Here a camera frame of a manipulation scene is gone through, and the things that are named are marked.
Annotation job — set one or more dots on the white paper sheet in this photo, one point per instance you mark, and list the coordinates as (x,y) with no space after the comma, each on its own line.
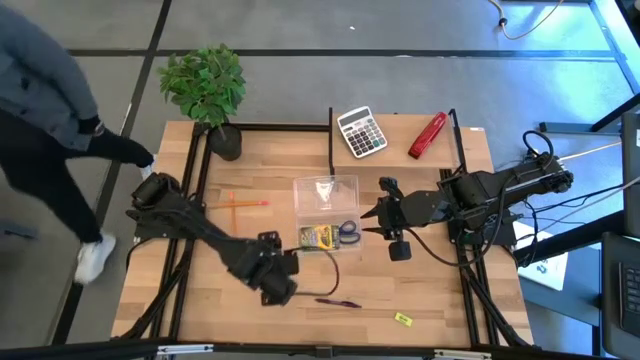
(545,270)

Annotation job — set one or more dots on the black crossbar with silver brackets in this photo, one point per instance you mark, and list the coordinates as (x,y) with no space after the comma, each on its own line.
(100,350)

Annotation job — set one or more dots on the small yellow eraser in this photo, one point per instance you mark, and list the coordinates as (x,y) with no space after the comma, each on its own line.
(403,319)

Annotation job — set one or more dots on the clear plastic box with lid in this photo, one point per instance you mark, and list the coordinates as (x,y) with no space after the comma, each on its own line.
(325,195)

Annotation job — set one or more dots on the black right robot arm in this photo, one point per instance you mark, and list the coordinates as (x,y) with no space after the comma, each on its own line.
(500,185)

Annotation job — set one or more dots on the black aluminium table frame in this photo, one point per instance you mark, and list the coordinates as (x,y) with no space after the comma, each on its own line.
(260,127)

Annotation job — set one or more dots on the red stapler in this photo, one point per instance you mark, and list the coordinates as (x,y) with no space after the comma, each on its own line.
(427,135)

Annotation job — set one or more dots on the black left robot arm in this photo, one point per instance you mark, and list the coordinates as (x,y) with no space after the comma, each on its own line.
(200,225)

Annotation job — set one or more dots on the black plant pot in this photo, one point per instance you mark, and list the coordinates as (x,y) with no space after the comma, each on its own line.
(226,145)

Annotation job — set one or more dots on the green artificial plant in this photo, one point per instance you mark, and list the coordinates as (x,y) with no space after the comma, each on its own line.
(205,85)

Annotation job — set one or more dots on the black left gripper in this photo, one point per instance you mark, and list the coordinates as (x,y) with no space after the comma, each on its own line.
(265,270)

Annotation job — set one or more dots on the dark purple pen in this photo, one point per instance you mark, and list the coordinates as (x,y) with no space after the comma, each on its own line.
(337,303)

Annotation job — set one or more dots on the dark computer monitor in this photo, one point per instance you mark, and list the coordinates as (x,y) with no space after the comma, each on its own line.
(632,175)

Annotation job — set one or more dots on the person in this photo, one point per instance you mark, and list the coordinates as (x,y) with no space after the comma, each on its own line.
(40,75)

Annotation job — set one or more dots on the green yellow crayon box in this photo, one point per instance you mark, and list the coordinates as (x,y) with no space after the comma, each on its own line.
(317,236)

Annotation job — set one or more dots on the black keyboard device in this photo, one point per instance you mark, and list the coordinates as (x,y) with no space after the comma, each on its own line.
(625,300)

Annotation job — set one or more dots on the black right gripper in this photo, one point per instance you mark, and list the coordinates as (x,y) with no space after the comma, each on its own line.
(415,210)

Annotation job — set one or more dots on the raised wooden shelf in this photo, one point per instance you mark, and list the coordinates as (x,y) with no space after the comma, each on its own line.
(400,150)

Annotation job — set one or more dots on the white desk calculator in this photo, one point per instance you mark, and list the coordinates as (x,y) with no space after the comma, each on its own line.
(362,132)

